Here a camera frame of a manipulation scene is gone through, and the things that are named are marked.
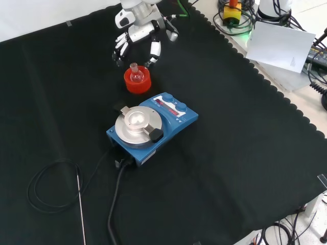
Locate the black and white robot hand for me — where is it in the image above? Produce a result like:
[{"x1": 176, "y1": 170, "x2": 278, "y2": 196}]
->
[{"x1": 112, "y1": 19, "x2": 168, "y2": 68}]

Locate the clear round-bottom glass flask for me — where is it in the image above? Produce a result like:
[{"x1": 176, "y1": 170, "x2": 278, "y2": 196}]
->
[{"x1": 129, "y1": 62, "x2": 144, "y2": 84}]

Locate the red round flask stand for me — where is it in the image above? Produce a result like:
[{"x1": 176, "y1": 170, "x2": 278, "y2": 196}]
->
[{"x1": 123, "y1": 65, "x2": 152, "y2": 95}]

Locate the blue heater with steel plate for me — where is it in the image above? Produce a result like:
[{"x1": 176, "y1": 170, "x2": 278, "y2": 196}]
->
[{"x1": 106, "y1": 92, "x2": 199, "y2": 168}]

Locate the yellow stop button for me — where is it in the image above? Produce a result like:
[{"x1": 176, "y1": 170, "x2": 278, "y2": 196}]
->
[{"x1": 223, "y1": 0, "x2": 242, "y2": 27}]

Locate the pale board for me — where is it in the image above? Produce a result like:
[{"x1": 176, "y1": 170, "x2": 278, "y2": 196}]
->
[{"x1": 246, "y1": 20, "x2": 317, "y2": 75}]

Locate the black bench cloth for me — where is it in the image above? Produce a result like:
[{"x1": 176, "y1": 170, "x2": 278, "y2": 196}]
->
[{"x1": 0, "y1": 0, "x2": 327, "y2": 245}]

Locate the black power adapter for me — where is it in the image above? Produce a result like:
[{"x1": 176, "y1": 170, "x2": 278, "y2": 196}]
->
[{"x1": 305, "y1": 42, "x2": 327, "y2": 68}]

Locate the thin steel probe rod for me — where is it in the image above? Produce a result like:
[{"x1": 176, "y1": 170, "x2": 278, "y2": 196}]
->
[{"x1": 76, "y1": 167, "x2": 87, "y2": 245}]

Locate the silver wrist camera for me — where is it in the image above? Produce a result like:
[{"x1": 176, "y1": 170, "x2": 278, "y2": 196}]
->
[{"x1": 165, "y1": 21, "x2": 180, "y2": 42}]

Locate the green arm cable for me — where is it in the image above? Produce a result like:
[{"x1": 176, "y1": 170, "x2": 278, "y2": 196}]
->
[{"x1": 175, "y1": 0, "x2": 190, "y2": 19}]

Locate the thick black heater power cable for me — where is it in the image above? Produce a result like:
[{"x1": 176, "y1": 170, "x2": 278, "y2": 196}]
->
[{"x1": 107, "y1": 158, "x2": 134, "y2": 245}]

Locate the thin black probe cable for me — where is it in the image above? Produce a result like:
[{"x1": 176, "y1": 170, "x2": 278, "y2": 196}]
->
[{"x1": 26, "y1": 150, "x2": 116, "y2": 213}]

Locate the black coiled cable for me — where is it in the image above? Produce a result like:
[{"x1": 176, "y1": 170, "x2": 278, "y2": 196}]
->
[{"x1": 309, "y1": 81, "x2": 327, "y2": 98}]

